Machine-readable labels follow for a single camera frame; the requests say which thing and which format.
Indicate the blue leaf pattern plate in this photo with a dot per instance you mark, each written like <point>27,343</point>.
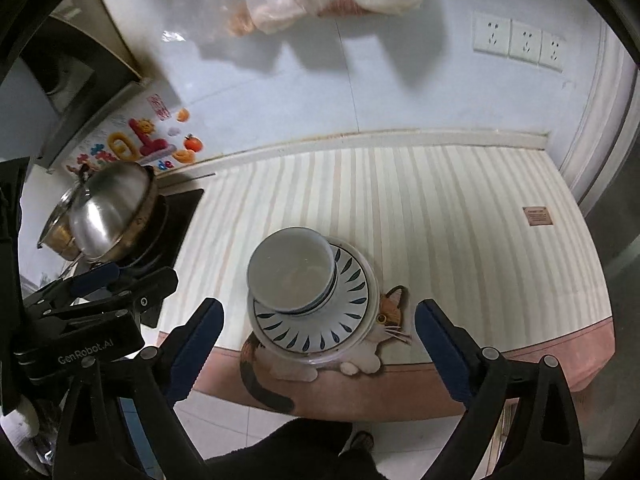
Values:
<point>345,310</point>

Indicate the glass pot lid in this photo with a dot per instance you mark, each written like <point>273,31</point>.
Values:
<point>55,225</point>

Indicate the grey range hood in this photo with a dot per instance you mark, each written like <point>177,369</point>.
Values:
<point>75,85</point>

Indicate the brown mat label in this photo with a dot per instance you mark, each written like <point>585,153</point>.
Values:
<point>537,216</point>

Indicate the white bowl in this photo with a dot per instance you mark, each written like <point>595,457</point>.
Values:
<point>290,265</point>

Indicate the stainless steel pot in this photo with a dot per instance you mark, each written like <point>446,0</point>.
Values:
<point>110,210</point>

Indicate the colourful wall stickers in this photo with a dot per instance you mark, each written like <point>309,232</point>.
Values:
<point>145,135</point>

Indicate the black gas stove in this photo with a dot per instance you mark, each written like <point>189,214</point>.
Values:
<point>175,220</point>

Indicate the grey appliance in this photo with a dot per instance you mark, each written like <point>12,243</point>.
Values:
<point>620,240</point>

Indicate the white wall socket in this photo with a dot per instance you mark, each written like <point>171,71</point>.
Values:
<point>552,51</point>
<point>525,41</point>
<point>491,32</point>

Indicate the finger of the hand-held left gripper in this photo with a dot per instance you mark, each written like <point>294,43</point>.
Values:
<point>95,280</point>
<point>150,290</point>

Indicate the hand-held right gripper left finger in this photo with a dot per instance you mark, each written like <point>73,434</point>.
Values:
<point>200,345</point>

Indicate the white blue-rimmed plate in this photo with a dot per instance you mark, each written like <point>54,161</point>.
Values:
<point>373,305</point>

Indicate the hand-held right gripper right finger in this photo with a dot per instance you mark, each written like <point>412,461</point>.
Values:
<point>440,345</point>

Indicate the person's dark shoe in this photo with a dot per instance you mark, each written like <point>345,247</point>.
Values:
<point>362,441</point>

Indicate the person's black pants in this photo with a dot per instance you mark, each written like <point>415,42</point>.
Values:
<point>290,455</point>

